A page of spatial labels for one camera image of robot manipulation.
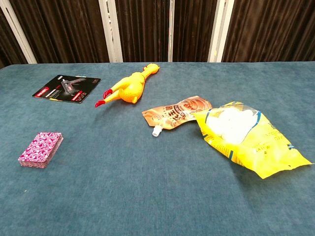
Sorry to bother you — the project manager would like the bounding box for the orange spout pouch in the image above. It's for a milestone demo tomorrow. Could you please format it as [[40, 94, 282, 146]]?
[[141, 95, 213, 137]]

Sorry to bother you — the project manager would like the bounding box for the black glue gun package card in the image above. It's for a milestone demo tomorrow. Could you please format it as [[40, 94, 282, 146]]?
[[31, 74, 102, 104]]

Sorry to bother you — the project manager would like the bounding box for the yellow rubber chicken toy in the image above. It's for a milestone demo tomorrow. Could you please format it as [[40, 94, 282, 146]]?
[[94, 62, 160, 108]]

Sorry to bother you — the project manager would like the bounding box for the pink patterned cloth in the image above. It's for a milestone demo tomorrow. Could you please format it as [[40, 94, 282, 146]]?
[[17, 132, 64, 169]]

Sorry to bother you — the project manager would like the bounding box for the thin white frame post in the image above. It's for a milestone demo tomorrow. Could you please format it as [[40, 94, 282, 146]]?
[[167, 0, 174, 62]]

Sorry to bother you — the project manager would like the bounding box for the yellow snack bag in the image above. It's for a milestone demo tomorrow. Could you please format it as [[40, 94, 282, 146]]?
[[193, 101, 314, 179]]

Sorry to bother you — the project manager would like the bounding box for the dark brown curtain panel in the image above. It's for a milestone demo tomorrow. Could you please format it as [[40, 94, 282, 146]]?
[[172, 0, 219, 62], [222, 0, 315, 62], [115, 0, 169, 62], [9, 0, 110, 64], [0, 7, 28, 70]]

